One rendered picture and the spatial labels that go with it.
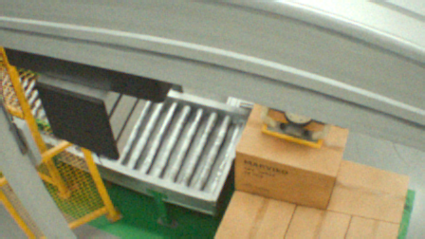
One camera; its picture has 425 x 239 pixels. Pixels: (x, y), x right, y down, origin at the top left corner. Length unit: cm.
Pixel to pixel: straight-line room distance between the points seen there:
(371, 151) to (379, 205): 98
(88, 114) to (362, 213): 289
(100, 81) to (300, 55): 21
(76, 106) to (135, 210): 343
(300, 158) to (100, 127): 250
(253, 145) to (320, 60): 266
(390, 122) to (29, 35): 36
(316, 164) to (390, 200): 74
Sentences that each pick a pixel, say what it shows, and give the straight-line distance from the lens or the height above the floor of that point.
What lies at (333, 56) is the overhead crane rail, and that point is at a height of 317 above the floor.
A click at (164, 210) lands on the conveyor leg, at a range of 366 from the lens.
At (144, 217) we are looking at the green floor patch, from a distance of 393.
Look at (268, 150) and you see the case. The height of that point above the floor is 94.
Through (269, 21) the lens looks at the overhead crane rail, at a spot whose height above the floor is 319.
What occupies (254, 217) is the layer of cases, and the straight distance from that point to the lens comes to 327.
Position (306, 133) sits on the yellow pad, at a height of 110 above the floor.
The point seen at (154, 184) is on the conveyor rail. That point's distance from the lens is 337.
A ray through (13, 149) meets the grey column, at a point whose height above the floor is 169.
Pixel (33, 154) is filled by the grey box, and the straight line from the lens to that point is 244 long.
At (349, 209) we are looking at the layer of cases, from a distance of 334.
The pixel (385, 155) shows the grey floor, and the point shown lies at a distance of 430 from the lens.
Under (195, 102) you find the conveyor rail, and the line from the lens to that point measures 369.
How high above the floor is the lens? 344
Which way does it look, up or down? 52 degrees down
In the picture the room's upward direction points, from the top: 4 degrees counter-clockwise
